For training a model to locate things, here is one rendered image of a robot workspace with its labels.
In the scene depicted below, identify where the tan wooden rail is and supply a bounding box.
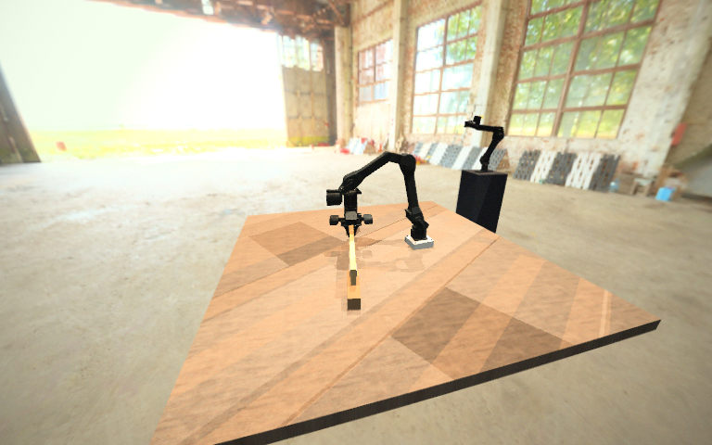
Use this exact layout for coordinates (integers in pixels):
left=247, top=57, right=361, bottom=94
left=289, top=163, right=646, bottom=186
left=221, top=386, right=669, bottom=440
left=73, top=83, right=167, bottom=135
left=350, top=225, right=356, bottom=286

